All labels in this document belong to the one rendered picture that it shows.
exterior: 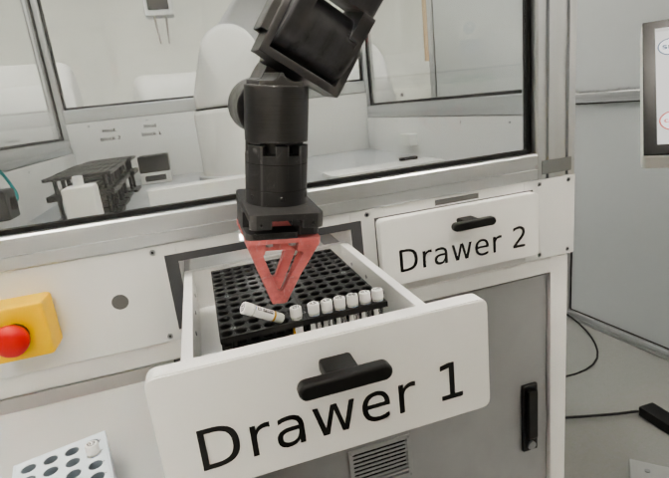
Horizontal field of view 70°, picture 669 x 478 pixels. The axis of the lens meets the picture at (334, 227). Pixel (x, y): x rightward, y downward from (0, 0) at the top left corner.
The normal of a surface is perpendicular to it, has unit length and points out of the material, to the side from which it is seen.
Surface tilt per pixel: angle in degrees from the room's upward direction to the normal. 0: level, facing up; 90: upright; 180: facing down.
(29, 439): 0
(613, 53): 90
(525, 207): 90
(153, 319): 90
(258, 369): 90
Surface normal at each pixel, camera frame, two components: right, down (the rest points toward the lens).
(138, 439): -0.11, -0.96
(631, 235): -0.91, 0.19
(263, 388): 0.29, 0.21
